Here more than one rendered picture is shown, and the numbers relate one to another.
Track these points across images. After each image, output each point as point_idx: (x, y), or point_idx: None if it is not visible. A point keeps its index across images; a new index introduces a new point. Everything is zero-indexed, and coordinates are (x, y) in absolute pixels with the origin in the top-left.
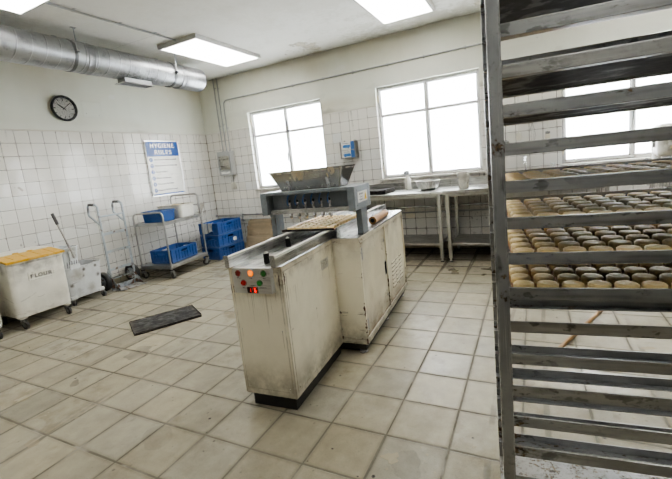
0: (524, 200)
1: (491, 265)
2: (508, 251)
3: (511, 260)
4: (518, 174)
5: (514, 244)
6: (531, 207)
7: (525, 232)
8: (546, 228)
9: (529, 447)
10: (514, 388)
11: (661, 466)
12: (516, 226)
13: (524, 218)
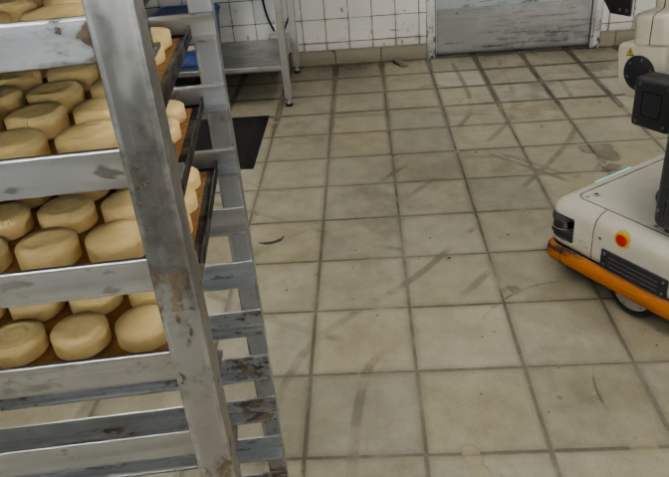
0: (41, 137)
1: (226, 402)
2: (188, 137)
3: (196, 100)
4: None
5: (171, 121)
6: (93, 67)
7: (81, 247)
8: (5, 240)
9: (234, 400)
10: (238, 316)
11: (59, 421)
12: (173, 34)
13: (155, 20)
